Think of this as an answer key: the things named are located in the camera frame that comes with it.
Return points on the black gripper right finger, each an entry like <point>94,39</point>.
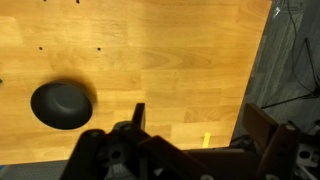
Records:
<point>279,143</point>

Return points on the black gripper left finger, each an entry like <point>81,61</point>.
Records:
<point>145,157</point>

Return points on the black bowl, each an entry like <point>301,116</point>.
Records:
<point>61,106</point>

